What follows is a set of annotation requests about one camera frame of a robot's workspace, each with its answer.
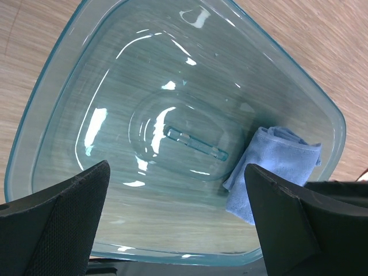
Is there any blue bear towel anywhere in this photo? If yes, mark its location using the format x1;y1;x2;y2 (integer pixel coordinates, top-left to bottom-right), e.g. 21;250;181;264
223;126;322;225

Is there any translucent blue plastic bin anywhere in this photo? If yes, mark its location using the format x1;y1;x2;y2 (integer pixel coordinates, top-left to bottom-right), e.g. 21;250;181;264
5;1;346;266

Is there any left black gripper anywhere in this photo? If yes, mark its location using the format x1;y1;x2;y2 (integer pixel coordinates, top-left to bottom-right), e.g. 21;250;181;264
244;164;368;275

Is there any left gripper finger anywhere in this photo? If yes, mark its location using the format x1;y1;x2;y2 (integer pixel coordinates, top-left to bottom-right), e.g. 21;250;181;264
1;160;110;275

